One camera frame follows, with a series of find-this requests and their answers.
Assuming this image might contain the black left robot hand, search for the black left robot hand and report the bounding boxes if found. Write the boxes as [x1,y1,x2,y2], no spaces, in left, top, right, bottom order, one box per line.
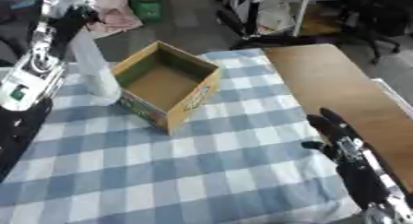
[46,6,103,60]

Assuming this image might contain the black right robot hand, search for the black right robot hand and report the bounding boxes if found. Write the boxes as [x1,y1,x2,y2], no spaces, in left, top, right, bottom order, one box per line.
[298,107,404,209]

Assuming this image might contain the translucent white plastic bottle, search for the translucent white plastic bottle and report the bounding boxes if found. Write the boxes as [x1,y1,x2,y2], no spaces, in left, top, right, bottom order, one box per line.
[67,27,124,102]

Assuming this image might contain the open tan cardboard box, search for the open tan cardboard box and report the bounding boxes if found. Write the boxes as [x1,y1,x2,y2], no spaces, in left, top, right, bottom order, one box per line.
[110,40,223,136]

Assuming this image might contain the pink cloth bag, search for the pink cloth bag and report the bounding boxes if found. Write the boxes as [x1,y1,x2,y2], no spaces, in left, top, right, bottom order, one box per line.
[87,0,146,36]

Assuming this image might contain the green plastic crate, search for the green plastic crate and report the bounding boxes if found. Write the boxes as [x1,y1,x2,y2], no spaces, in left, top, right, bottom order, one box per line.
[130,0,167,22]

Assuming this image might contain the black office chair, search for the black office chair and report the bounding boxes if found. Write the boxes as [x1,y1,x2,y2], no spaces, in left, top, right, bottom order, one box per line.
[340,0,413,65]

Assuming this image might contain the white shelf cart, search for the white shelf cart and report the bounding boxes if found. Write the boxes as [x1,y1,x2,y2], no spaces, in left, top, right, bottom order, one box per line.
[229,0,315,38]

